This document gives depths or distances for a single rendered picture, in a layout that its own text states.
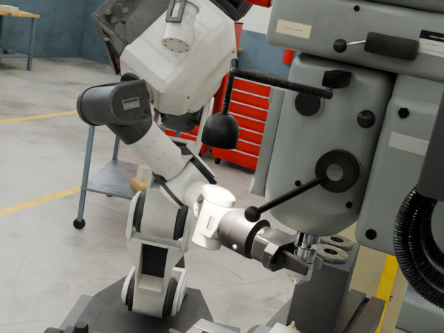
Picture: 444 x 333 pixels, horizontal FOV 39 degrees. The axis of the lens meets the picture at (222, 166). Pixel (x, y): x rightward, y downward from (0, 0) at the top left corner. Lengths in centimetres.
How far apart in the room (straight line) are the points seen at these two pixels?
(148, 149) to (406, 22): 73
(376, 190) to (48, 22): 1111
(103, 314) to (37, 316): 111
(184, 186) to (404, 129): 69
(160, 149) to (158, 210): 41
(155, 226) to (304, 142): 91
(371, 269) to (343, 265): 149
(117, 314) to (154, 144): 91
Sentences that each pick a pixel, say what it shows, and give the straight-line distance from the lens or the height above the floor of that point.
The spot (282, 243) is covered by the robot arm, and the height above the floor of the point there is 126.
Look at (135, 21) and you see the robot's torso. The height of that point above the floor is 160.
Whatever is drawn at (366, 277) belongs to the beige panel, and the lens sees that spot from 307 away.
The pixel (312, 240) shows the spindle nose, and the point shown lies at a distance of 119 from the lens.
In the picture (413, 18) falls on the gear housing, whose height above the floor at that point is 172.
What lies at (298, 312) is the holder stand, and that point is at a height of 98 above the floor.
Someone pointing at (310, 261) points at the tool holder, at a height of 125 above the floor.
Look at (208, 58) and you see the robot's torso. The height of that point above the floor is 155.
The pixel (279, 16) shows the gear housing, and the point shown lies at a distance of 106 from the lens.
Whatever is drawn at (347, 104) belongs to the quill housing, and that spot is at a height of 156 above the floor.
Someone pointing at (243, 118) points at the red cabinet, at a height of 56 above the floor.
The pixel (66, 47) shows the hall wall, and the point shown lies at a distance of 1246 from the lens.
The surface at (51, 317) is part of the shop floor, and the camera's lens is 333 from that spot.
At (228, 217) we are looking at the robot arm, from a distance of 128.
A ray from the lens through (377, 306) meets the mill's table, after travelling 187.
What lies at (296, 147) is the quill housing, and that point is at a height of 147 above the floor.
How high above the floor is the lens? 170
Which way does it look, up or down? 15 degrees down
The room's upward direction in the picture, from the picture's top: 11 degrees clockwise
